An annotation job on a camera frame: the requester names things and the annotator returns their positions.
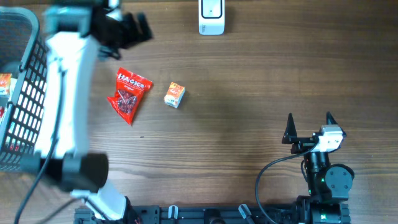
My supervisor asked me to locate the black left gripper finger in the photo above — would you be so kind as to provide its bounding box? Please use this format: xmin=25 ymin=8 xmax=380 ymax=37
xmin=123 ymin=12 xmax=142 ymax=49
xmin=137 ymin=12 xmax=152 ymax=40

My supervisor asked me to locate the orange small carton box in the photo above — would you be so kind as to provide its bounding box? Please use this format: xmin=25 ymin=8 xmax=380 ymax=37
xmin=164 ymin=82 xmax=185 ymax=108

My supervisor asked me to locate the white barcode scanner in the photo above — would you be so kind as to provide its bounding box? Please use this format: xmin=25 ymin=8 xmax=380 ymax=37
xmin=198 ymin=0 xmax=225 ymax=35

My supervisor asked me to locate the red Hacks candy bag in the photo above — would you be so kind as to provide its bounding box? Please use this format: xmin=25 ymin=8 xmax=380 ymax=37
xmin=107 ymin=67 xmax=152 ymax=125

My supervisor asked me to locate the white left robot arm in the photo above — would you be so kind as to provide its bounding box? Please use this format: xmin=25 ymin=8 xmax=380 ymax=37
xmin=21 ymin=1 xmax=152 ymax=223

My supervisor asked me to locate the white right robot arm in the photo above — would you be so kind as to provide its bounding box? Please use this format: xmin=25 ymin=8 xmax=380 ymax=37
xmin=282 ymin=112 xmax=354 ymax=223

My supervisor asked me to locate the black aluminium mounting rail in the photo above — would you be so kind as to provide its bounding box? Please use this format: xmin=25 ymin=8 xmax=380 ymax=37
xmin=73 ymin=203 xmax=351 ymax=224

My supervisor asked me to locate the grey plastic shopping basket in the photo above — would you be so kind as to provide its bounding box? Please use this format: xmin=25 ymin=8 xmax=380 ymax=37
xmin=1 ymin=7 xmax=49 ymax=172

